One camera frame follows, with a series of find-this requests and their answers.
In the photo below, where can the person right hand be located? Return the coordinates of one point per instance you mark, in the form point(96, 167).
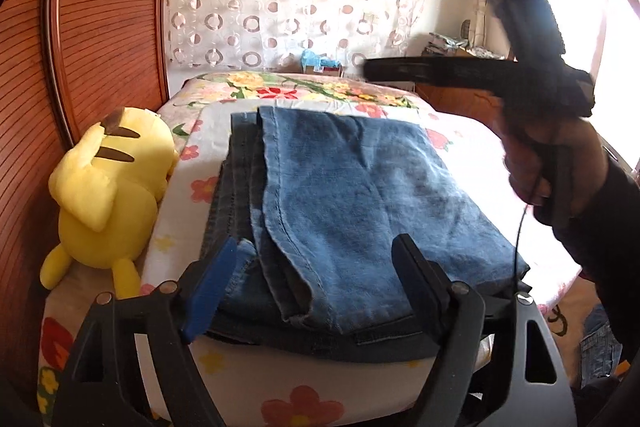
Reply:
point(529, 155)

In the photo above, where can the yellow Pikachu plush toy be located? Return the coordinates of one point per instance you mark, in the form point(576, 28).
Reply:
point(109, 187)

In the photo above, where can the dark sleeve right forearm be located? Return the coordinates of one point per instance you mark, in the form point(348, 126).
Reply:
point(604, 240)

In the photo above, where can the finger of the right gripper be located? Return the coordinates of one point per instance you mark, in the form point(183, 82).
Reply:
point(473, 73)

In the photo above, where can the floral bed sheet mattress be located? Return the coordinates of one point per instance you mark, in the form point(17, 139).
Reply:
point(259, 386)

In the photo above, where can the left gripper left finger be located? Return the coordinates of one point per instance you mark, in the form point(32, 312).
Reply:
point(102, 383)

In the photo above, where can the wooden sideboard cabinet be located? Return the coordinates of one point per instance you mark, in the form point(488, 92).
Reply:
point(479, 105)

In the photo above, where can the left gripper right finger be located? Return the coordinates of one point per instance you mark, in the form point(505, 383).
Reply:
point(496, 364)

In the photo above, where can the blue item on box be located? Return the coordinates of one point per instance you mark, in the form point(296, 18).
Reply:
point(317, 63)

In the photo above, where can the wooden louvered wardrobe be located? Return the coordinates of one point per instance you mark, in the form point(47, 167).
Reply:
point(64, 65)

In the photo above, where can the blue denim jeans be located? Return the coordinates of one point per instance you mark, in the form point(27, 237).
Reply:
point(314, 201)

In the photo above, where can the window with wooden frame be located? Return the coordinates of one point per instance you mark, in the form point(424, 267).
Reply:
point(602, 38)

